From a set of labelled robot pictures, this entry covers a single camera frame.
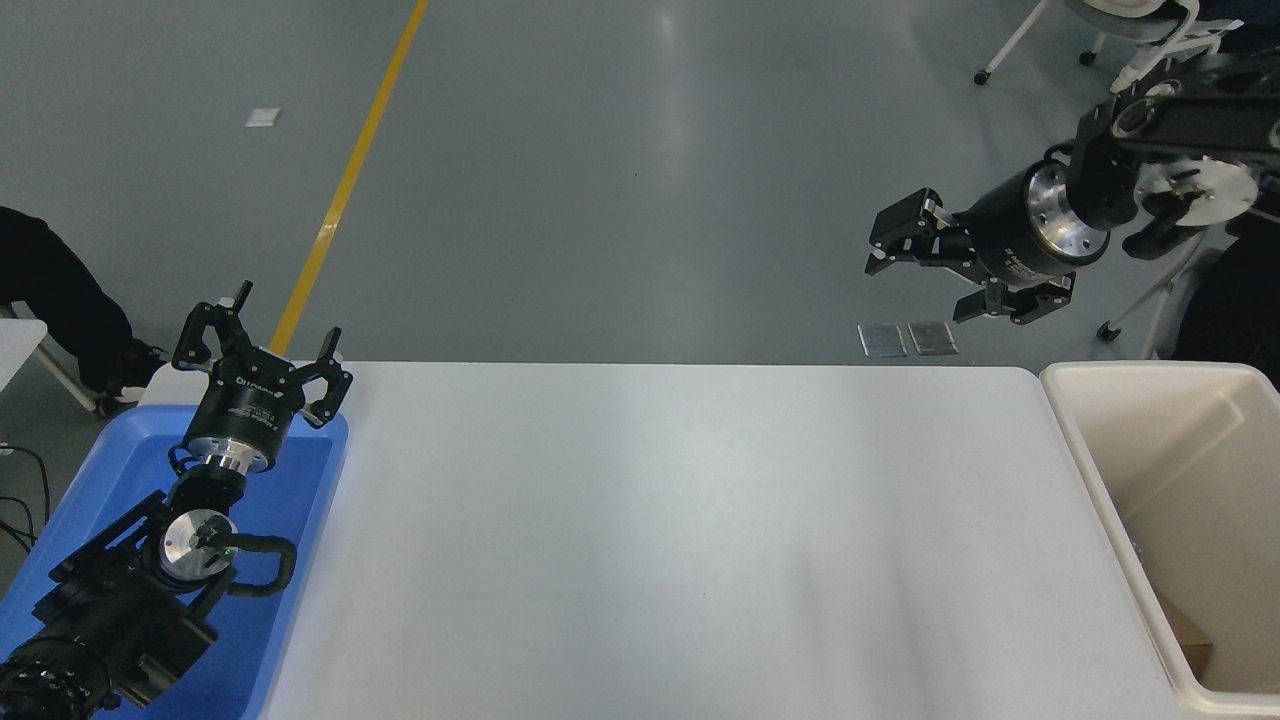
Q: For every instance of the large pale plastic bin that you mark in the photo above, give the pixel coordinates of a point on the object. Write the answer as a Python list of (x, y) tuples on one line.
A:
[(1190, 480)]

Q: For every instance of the person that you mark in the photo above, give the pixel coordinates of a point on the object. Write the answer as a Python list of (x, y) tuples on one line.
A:
[(60, 300), (1235, 300)]

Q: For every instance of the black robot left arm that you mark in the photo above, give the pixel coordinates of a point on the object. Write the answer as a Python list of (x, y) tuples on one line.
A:
[(120, 610)]

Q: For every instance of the clear floor plate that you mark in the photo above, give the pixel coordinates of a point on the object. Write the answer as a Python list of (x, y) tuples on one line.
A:
[(882, 340), (932, 338)]

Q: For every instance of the white paper scrap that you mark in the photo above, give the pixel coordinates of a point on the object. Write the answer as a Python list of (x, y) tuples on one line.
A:
[(264, 117)]

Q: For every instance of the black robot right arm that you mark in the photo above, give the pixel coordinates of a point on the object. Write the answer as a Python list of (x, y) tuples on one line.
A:
[(1200, 120)]

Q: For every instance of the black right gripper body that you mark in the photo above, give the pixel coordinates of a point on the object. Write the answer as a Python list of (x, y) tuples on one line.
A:
[(1000, 235)]

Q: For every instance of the blue plastic tray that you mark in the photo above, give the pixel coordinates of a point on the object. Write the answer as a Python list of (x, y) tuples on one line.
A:
[(290, 480)]

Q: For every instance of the small white table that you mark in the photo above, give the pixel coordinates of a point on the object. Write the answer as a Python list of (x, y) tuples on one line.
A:
[(15, 345)]

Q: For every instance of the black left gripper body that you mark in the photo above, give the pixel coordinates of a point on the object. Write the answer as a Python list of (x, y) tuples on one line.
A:
[(245, 410)]

